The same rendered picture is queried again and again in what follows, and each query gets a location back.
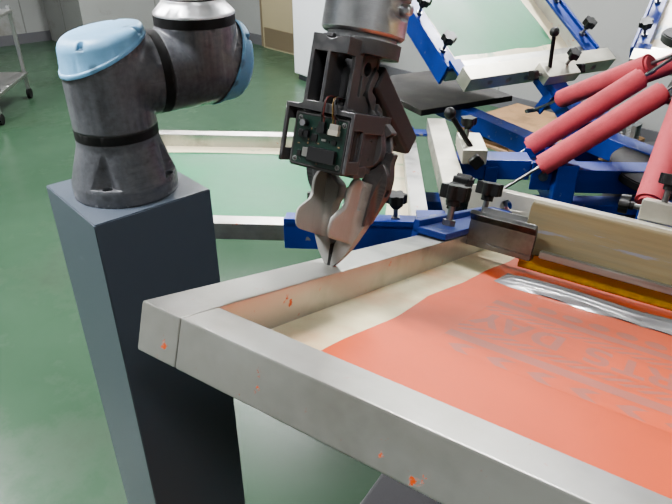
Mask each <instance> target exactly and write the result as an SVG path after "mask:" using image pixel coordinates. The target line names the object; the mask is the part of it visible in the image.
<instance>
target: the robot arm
mask: <svg viewBox="0 0 672 504"><path fill-rule="evenodd" d="M411 4H412V0H325V6H324V12H323V18H322V24H321V25H322V27H323V29H324V30H326V31H327V33H319V32H314V35H313V42H312V48H311V55H310V61H309V67H308V74H307V80H306V87H305V93H304V99H303V102H302V103H301V102H294V101H288V100H287V104H286V111H285V118H284V124H283V131H282V138H281V144H280V151H279V158H278V159H281V160H289V162H290V164H294V165H298V166H302V167H306V171H307V178H308V182H309V185H310V188H311V193H310V196H309V198H308V199H307V200H306V201H305V202H303V203H302V204H301V205H300V206H299V207H298V208H297V210H296V214H295V224H296V226H297V227H298V228H299V229H302V230H305V231H308V232H311V233H314V234H315V239H316V243H317V247H318V250H319V252H320V255H321V257H322V259H323V262H324V264H326V265H329V266H332V267H333V266H336V265H337V264H338V263H340V262H341V261H342V260H343V259H344V258H345V257H346V256H347V255H348V254H349V253H350V252H351V251H352V250H353V249H354V247H355V246H356V245H357V244H358V242H359V241H360V240H361V238H362V237H363V235H364V234H365V232H366V231H367V229H368V228H369V226H370V225H371V224H372V223H373V222H374V220H375V219H376V217H377V216H378V214H379V213H380V211H381V209H382V208H383V206H384V205H385V203H386V202H387V200H388V198H389V196H390V194H391V191H392V188H393V184H394V177H395V163H396V160H397V158H398V155H397V154H394V153H392V152H393V151H395V152H399V153H404V154H408V153H409V152H410V150H411V148H412V146H413V144H414V142H415V140H416V134H415V132H414V130H413V127H412V125H411V123H410V121H409V118H408V116H407V114H406V112H405V109H404V107H403V105H402V103H401V101H400V98H399V96H398V94H397V92H396V89H395V87H394V85H393V83H392V80H391V78H390V76H389V74H388V71H387V69H386V68H385V67H379V64H380V61H381V62H390V63H398V62H399V58H400V53H401V47H400V46H398V45H397V44H401V43H402V42H403V41H404V40H405V36H406V30H407V25H408V20H409V17H410V16H412V14H413V13H414V7H413V5H411ZM152 17H153V25H154V28H151V29H145V27H144V26H143V24H142V23H141V22H140V21H138V20H135V19H117V20H106V21H101V22H96V23H91V24H87V25H84V26H81V27H78V28H75V29H73V30H70V31H68V32H67V33H65V34H64V35H62V36H61V37H60V38H59V40H58V42H57V44H56V54H57V59H58V65H59V70H58V74H59V77H60V79H61V80H62V85H63V89H64V93H65V98H66V102H67V107H68V111H69V116H70V120H71V125H72V129H73V133H74V138H75V143H76V147H75V155H74V163H73V171H72V179H71V183H72V188H73V193H74V197H75V199H76V200H77V201H78V202H80V203H81V204H84V205H86V206H90V207H94V208H102V209H122V208H131V207H137V206H142V205H146V204H149V203H153V202H155V201H158V200H161V199H163V198H165V197H167V196H168V195H170V194H171V193H173V192H174V191H175V190H176V188H177V187H178V184H179V182H178V174H177V169H176V166H175V164H174V162H173V160H172V158H171V156H170V154H169V152H168V150H167V148H166V146H165V144H164V142H163V140H162V139H161V137H160V134H159V128H158V121H157V114H160V113H165V112H170V111H176V110H181V109H186V108H191V107H197V106H202V105H207V104H212V105H215V104H219V103H221V102H223V101H226V100H230V99H234V98H237V97H239V96H240V95H241V94H242V93H243V92H244V90H245V89H246V88H247V87H248V85H249V83H250V80H251V77H252V73H253V65H254V53H253V45H252V41H251V40H249V36H250V34H249V32H248V30H247V28H246V27H245V25H244V24H243V23H242V22H240V21H239V20H236V19H235V10H234V9H233V8H232V7H231V6H230V5H229V4H228V3H227V2H226V1H225V0H160V2H159V3H158V5H157V6H156V7H155V8H154V10H153V11H152ZM290 118H296V121H295V127H294V133H293V140H292V146H291V147H285V145H286V138H287V132H288V125H289V119H290ZM340 176H344V177H348V178H352V179H353V180H352V181H351V182H350V184H349V186H348V187H347V188H346V183H345V182H344V181H343V180H342V179H341V178H340ZM359 178H362V180H361V179H359ZM343 199H344V203H343V205H342V207H341V208H340V209H339V207H340V204H341V202H342V200H343Z"/></svg>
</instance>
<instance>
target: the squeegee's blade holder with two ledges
mask: <svg viewBox="0 0 672 504"><path fill-rule="evenodd" d="M538 258H539V259H542V260H546V261H550V262H553V263H557V264H560V265H564V266H567V267H571V268H575V269H578V270H582V271H585V272H589V273H593V274H596V275H600V276H603V277H607V278H610V279H614V280H618V281H621V282H625V283H628V284H632V285H636V286H639V287H643V288H646V289H650V290H653V291H657V292H661V293H664V294H668V295H671V296H672V285H668V284H664V283H661V282H657V281H653V280H649V279H646V278H642V277H638V276H635V275H631V274H627V273H624V272H620V271H616V270H613V269H609V268H605V267H602V266H598V265H594V264H591V263H587V262H583V261H580V260H576V259H572V258H569V257H565V256H561V255H558V254H554V253H550V252H547V251H543V250H542V251H540V253H539V257H538Z"/></svg>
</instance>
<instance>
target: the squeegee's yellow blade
mask: <svg viewBox="0 0 672 504"><path fill-rule="evenodd" d="M538 257H539V256H535V255H534V256H533V259H532V260H531V261H529V263H533V264H536V265H540V266H543V267H547V268H550V269H554V270H557V271H561V272H564V273H568V274H571V275H575V276H578V277H582V278H585V279H589V280H592V281H596V282H599V283H603V284H606V285H610V286H613V287H617V288H621V289H624V290H628V291H631V292H635V293H638V294H642V295H645V296H649V297H652V298H656V299H659V300H663V301H666V302H670V303H672V296H671V295H668V294H664V293H661V292H657V291H653V290H650V289H646V288H643V287H639V286H636V285H632V284H628V283H625V282H621V281H618V280H614V279H610V278H607V277H603V276H600V275H596V274H593V273H589V272H585V271H582V270H578V269H575V268H571V267H567V266H564V265H560V264H557V263H553V262H550V261H546V260H542V259H539V258H538Z"/></svg>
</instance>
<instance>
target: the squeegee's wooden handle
mask: <svg viewBox="0 0 672 504"><path fill-rule="evenodd" d="M527 223H528V224H532V225H536V226H538V234H537V238H536V242H535V246H534V249H533V253H532V255H535V256H539V253H540V251H542V250H543V251H547V252H550V253H554V254H558V255H561V256H565V257H569V258H572V259H576V260H580V261H583V262H587V263H591V264H594V265H598V266H602V267H605V268H609V269H613V270H616V271H620V272H624V273H627V274H631V275H635V276H638V277H642V278H646V279H649V280H653V281H657V282H661V283H664V284H668V285H672V231H669V230H665V229H661V228H656V227H652V226H648V225H643V224H639V223H635V222H631V221H626V220H622V219H618V218H614V217H609V216H605V215H601V214H596V213H592V212H588V211H584V210H579V209H575V208H571V207H567V206H562V205H558V204H554V203H549V202H545V201H541V200H535V201H534V202H533V203H532V206H531V209H530V213H529V217H528V221H527Z"/></svg>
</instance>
